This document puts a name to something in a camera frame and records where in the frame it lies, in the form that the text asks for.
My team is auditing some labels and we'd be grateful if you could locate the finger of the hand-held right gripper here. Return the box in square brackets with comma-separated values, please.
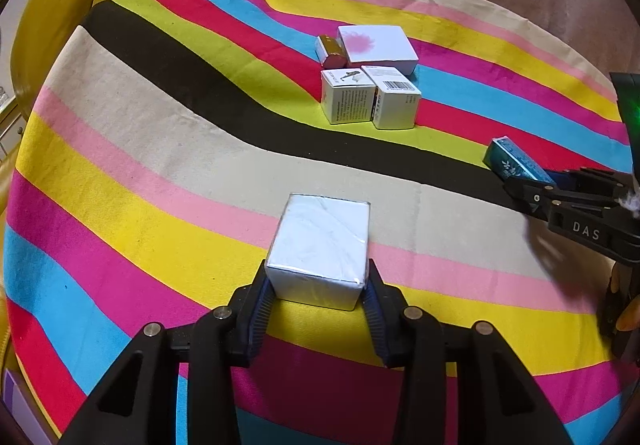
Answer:
[546, 167, 632, 192]
[502, 174, 623, 216]

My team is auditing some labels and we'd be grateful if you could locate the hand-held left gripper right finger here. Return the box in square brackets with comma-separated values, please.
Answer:
[363, 259, 573, 445]

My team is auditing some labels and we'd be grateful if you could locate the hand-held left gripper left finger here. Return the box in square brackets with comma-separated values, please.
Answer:
[60, 259, 274, 445]

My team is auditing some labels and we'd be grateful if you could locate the teal box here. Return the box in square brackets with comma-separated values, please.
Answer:
[482, 136, 557, 186]

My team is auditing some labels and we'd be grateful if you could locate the large plain white box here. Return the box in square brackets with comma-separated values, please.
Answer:
[265, 193, 371, 311]

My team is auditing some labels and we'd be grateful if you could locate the white box with barcode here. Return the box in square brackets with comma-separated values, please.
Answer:
[360, 65, 422, 130]

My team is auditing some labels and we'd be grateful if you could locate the white box with tool print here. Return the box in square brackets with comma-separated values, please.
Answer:
[320, 68, 377, 125]

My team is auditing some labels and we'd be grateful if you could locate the white box with pink print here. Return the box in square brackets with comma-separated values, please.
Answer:
[337, 24, 419, 76]

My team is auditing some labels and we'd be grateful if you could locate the small gold box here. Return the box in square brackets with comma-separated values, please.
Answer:
[316, 34, 347, 71]

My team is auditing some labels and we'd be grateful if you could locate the person's right hand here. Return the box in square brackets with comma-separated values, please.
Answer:
[616, 297, 640, 332]

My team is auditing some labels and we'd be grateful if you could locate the rainbow striped cloth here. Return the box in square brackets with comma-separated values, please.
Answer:
[1, 0, 640, 445]

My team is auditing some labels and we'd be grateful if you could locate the purple box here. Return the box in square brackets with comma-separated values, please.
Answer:
[2, 369, 53, 445]

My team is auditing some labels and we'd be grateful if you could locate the white cabinet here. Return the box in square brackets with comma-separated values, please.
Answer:
[0, 25, 27, 158]

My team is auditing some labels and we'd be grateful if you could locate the yellow leather sofa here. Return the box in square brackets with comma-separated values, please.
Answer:
[0, 0, 174, 366]

